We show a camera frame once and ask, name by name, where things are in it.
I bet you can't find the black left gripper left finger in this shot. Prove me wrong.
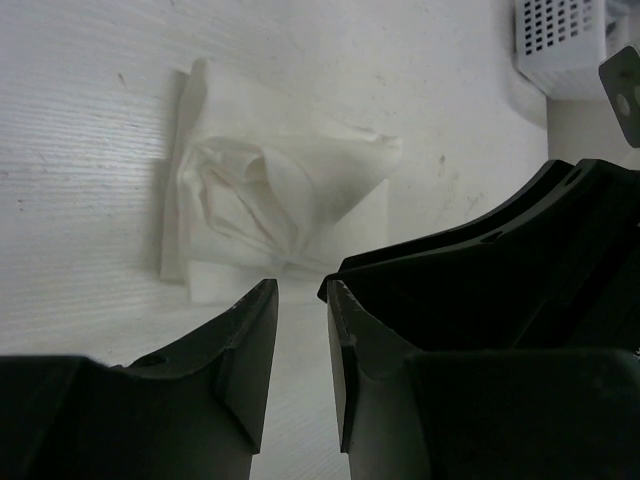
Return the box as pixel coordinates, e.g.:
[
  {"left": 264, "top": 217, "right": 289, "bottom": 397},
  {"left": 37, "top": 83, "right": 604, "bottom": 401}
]
[{"left": 1, "top": 279, "right": 278, "bottom": 479}]

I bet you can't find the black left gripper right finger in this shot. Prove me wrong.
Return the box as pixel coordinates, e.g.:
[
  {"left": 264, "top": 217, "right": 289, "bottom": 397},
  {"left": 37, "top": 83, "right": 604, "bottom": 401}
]
[{"left": 327, "top": 281, "right": 639, "bottom": 479}]

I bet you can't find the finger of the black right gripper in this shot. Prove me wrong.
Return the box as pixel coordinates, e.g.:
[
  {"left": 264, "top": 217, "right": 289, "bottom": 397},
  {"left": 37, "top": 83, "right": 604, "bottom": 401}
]
[{"left": 333, "top": 159, "right": 639, "bottom": 350}]

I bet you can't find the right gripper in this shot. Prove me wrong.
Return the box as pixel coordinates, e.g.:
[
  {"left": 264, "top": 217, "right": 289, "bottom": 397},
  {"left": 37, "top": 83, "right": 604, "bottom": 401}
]
[{"left": 598, "top": 44, "right": 640, "bottom": 148}]

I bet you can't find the white tank top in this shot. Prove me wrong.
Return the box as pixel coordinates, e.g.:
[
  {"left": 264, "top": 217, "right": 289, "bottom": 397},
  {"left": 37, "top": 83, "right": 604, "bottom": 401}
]
[{"left": 160, "top": 58, "right": 402, "bottom": 304}]

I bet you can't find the white plastic laundry basket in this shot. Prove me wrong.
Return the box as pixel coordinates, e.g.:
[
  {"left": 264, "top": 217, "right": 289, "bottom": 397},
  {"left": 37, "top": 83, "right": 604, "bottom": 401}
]
[{"left": 513, "top": 0, "right": 640, "bottom": 101}]

